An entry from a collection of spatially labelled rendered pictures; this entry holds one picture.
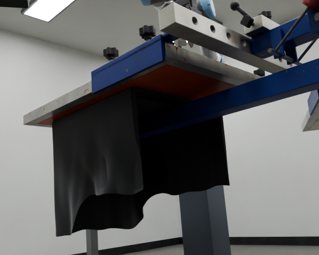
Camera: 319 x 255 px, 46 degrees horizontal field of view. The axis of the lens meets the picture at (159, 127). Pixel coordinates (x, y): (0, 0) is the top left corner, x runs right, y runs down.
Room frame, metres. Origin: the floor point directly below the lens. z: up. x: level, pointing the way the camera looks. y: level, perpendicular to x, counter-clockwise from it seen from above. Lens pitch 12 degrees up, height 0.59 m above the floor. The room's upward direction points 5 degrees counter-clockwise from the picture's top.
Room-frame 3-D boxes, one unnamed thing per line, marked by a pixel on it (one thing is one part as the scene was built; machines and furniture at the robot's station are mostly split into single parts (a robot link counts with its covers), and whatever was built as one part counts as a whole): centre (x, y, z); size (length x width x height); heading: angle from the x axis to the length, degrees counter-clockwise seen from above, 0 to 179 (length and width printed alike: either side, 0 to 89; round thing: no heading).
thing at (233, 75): (1.33, 0.04, 0.97); 0.79 x 0.58 x 0.04; 45
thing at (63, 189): (1.22, 0.23, 0.74); 0.46 x 0.04 x 0.42; 45
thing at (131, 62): (0.96, 0.07, 0.98); 0.30 x 0.05 x 0.07; 45
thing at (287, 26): (0.93, -0.36, 1.02); 0.17 x 0.06 x 0.05; 45
